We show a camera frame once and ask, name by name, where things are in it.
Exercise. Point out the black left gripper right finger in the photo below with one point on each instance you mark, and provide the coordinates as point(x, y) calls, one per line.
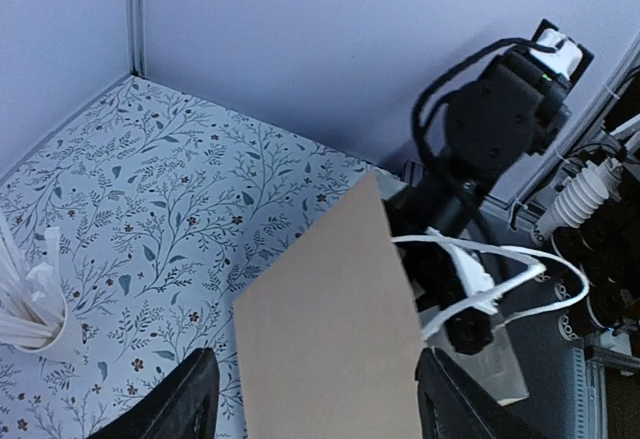
point(453, 405)

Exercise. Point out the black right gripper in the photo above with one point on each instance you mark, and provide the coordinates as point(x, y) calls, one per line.
point(436, 283)

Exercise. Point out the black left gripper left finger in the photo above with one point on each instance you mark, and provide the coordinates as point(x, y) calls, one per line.
point(182, 405)

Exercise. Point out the brown paper bag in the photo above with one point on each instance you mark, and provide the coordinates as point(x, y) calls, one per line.
point(328, 337)

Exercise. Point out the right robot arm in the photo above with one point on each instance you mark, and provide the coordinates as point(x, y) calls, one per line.
point(473, 122)

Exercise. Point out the stacked white spare cups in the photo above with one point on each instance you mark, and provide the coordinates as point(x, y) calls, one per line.
point(580, 198)

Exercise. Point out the white paper straw cup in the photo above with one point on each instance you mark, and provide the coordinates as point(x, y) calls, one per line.
point(60, 341)

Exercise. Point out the spare black cups outside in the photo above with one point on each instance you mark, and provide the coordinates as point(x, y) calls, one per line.
point(606, 249)

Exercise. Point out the paper-wrapped straws bundle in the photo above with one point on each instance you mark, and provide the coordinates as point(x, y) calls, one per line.
point(31, 291)

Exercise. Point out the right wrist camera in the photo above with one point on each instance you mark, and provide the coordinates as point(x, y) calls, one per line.
point(469, 270)

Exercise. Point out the right aluminium corner post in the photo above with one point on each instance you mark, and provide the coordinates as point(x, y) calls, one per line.
point(135, 27)

